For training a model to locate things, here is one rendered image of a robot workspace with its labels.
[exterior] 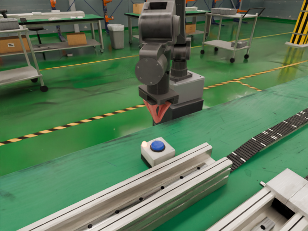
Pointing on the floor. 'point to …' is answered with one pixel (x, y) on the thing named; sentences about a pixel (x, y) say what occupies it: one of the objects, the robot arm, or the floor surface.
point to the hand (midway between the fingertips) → (157, 119)
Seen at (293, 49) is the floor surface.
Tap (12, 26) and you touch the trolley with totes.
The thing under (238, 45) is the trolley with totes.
